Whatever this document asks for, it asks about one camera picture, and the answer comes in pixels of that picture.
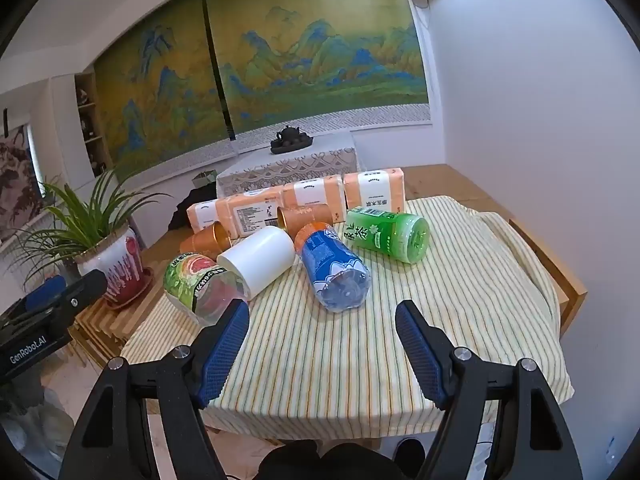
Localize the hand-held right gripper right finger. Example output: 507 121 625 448
395 300 583 480

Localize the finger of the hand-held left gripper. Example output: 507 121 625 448
47 269 109 333
0 275 67 328

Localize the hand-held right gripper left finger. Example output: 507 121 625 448
59 299 251 480

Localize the white cup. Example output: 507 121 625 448
216 226 296 302

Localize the orange cup gold inside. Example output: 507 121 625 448
276 203 335 233
179 221 233 262

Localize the white red ceramic pot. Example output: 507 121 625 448
75 225 146 306

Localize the wooden slatted stand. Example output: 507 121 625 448
67 280 166 366

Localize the red pot saucer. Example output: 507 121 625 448
102 265 155 309

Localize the green leafy plant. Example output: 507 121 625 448
10 167 173 266

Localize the pink green label bottle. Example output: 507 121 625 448
163 253 249 324

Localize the clear plastic container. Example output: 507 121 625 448
0 385 76 476

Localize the striped green yellow tablecloth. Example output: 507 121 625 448
120 195 573 433

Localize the green tea bottle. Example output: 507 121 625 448
345 206 431 264

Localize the blue label plastic bottle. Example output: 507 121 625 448
294 221 372 314

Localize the orange tissue pack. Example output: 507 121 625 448
226 186 288 238
281 176 347 223
186 199 236 233
343 167 406 216

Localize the dark cloth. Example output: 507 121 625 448
167 186 221 231

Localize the person's dark clothing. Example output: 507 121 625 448
257 438 426 480

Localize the lace covered cabinet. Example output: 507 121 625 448
216 130 361 198

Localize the dark tea tray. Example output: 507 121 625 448
270 135 315 155

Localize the dark teapot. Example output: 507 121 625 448
274 124 307 147

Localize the red floral wall picture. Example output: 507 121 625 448
0 125 43 246

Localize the wooden wall shelf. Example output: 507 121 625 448
75 72 113 178

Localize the landscape wall painting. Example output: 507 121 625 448
94 0 432 168

